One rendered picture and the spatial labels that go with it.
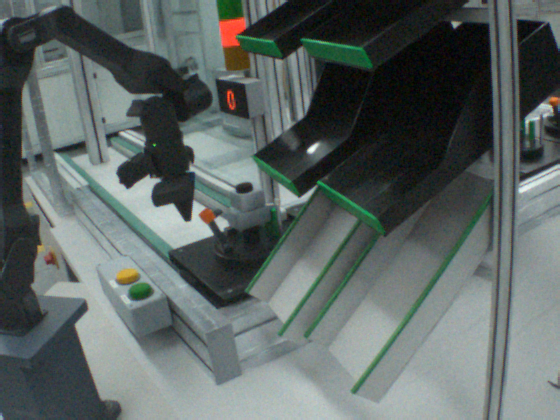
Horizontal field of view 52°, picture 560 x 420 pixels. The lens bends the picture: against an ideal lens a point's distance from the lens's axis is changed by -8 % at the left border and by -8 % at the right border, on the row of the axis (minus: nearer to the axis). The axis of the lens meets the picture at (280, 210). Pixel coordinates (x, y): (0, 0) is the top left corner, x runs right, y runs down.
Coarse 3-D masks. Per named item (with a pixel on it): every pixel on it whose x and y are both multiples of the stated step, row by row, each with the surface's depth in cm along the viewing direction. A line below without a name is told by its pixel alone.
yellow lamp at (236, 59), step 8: (224, 48) 116; (232, 48) 115; (240, 48) 115; (224, 56) 117; (232, 56) 116; (240, 56) 116; (248, 56) 117; (232, 64) 117; (240, 64) 116; (248, 64) 118
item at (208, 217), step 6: (204, 210) 102; (210, 210) 102; (216, 210) 104; (204, 216) 101; (210, 216) 102; (216, 216) 103; (204, 222) 102; (210, 222) 102; (210, 228) 104; (216, 228) 103; (216, 234) 104; (222, 234) 104; (222, 240) 105; (222, 246) 106
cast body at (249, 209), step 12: (240, 192) 104; (252, 192) 104; (240, 204) 103; (252, 204) 104; (264, 204) 105; (228, 216) 106; (240, 216) 103; (252, 216) 105; (264, 216) 106; (240, 228) 104
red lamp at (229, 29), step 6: (222, 24) 114; (228, 24) 113; (234, 24) 113; (240, 24) 114; (222, 30) 115; (228, 30) 114; (234, 30) 114; (240, 30) 114; (222, 36) 115; (228, 36) 114; (234, 36) 114; (222, 42) 116; (228, 42) 115; (234, 42) 115
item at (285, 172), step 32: (384, 64) 69; (320, 96) 81; (352, 96) 83; (384, 96) 70; (288, 128) 81; (320, 128) 81; (352, 128) 70; (256, 160) 79; (288, 160) 79; (320, 160) 70
